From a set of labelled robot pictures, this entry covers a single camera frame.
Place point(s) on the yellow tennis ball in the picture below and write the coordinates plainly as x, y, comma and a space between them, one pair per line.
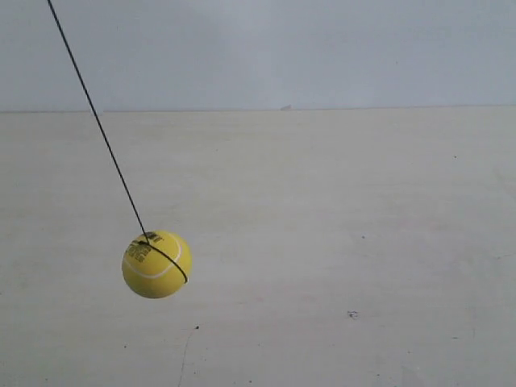
156, 264

